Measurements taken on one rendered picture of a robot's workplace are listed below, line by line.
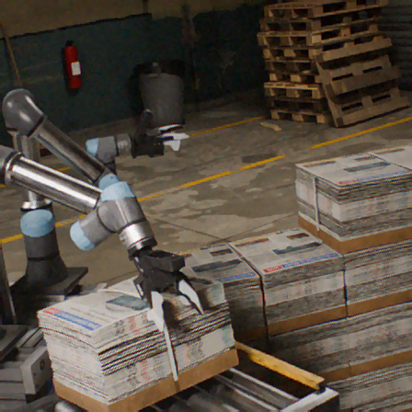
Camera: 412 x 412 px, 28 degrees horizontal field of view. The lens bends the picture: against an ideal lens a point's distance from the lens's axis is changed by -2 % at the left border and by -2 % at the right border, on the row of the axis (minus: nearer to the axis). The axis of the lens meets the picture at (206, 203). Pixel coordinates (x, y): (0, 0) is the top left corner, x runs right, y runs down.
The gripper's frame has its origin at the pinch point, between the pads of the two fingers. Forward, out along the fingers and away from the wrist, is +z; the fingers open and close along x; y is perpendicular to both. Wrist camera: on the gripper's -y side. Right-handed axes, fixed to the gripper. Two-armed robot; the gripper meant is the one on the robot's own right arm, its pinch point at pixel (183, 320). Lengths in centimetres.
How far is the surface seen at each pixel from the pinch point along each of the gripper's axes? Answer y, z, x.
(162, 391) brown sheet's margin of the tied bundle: 13.9, 12.2, 5.7
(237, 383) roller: 18.2, 18.3, -16.2
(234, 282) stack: 56, -11, -54
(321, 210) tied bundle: 51, -21, -96
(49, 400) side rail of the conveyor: 39.3, 1.5, 23.1
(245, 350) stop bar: 22.7, 11.5, -25.3
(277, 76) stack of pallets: 506, -264, -527
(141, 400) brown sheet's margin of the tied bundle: 13.7, 12.1, 11.7
